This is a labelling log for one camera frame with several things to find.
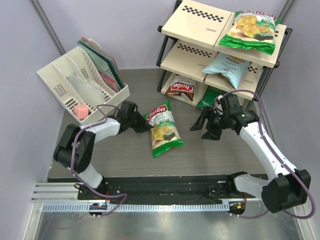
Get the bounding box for aluminium rail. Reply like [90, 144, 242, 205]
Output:
[31, 180, 305, 213]

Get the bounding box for cream plastic file organizer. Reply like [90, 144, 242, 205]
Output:
[37, 46, 130, 125]

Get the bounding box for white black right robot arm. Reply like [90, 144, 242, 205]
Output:
[190, 92, 314, 213]

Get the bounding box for brown Chuba cassava chips bag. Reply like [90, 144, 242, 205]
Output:
[165, 75, 197, 101]

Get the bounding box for cream three-tier shelf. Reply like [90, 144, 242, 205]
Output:
[156, 0, 293, 108]

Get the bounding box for green Chuba cassava chips bag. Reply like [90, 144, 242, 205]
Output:
[219, 10, 280, 55]

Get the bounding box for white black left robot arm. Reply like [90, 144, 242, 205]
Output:
[53, 100, 152, 200]

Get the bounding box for pink cube block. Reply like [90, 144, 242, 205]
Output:
[73, 104, 89, 120]

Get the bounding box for light blue cassava chips bag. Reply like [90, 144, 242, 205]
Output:
[202, 52, 251, 90]

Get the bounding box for dark green onion chips bag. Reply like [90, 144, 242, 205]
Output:
[196, 86, 226, 109]

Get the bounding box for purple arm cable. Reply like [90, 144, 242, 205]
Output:
[221, 89, 315, 220]
[69, 104, 128, 218]

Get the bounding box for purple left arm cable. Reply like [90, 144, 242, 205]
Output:
[69, 104, 128, 218]

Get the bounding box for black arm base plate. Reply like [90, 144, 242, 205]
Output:
[74, 175, 252, 216]

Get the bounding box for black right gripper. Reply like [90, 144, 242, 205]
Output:
[190, 106, 230, 141]

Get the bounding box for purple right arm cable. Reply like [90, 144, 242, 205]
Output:
[221, 89, 315, 220]

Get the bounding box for green and pink folders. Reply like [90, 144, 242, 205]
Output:
[77, 37, 126, 90]

